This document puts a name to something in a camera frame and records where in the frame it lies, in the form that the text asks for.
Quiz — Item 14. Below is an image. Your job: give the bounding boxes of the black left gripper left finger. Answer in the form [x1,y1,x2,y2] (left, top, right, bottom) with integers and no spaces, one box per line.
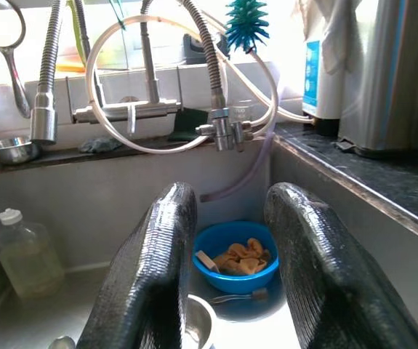
[76,181,198,349]

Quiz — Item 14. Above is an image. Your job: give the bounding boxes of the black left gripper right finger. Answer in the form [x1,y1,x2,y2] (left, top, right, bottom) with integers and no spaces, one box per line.
[264,181,418,349]

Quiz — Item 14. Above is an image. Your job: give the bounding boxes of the pale flat stick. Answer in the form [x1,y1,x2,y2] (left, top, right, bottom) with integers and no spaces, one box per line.
[195,249,221,273]

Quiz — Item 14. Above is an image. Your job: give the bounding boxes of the thin brown utensil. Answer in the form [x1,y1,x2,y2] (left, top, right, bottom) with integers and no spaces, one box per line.
[208,287,270,305]

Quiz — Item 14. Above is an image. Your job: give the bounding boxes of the brown food scraps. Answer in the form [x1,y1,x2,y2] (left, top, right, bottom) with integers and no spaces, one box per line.
[212,238,272,276]

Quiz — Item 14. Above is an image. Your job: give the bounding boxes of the blue plastic bowl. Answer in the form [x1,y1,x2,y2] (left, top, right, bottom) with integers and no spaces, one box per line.
[192,220,280,294]

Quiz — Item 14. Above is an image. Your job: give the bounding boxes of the steel sink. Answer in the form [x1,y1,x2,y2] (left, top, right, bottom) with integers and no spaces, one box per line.
[0,140,418,349]

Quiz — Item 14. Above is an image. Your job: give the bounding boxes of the clear thin tube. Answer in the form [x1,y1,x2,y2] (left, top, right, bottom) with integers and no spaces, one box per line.
[199,132,276,204]

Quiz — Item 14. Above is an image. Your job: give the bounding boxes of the clear plastic bottle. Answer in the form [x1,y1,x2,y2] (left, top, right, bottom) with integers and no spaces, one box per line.
[0,207,66,299]

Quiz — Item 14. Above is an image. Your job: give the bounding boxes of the grey scrubbing wad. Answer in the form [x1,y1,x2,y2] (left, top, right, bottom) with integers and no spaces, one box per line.
[78,136,123,154]

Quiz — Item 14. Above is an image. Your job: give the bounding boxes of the green scouring pad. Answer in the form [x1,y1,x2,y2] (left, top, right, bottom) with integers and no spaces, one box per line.
[167,107,209,143]

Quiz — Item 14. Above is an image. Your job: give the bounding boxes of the white plastic strip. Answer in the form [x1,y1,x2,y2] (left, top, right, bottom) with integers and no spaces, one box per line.
[126,103,137,136]

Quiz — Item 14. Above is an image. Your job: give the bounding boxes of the steel sink mixer tap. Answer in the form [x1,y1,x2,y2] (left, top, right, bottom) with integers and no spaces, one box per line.
[64,0,183,125]

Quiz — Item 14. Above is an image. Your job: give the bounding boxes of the small steel bowl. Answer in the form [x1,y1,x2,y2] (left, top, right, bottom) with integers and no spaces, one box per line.
[0,136,41,166]

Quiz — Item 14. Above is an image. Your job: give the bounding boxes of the steel flexible spray faucet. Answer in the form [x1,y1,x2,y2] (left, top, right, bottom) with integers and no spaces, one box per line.
[29,0,65,145]

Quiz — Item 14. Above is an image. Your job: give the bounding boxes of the white water purifier blue label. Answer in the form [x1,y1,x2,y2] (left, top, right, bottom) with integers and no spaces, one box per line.
[301,38,345,137]

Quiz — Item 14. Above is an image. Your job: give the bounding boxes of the clear glass beaker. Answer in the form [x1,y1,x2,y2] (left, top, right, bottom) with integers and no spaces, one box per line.
[230,100,257,125]

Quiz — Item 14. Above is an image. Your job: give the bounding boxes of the steel strainer ladle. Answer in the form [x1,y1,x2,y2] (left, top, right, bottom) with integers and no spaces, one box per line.
[0,0,32,120]

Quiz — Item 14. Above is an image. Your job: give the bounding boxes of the dark grey box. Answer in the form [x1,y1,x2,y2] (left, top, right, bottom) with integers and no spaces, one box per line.
[182,33,230,65]

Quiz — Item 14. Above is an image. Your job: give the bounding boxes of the blue bottle brush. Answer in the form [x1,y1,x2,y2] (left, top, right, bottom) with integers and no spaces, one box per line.
[225,0,270,55]

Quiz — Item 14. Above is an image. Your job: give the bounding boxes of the white plastic hose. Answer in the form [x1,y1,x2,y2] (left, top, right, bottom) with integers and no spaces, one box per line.
[222,50,315,123]
[84,14,278,156]

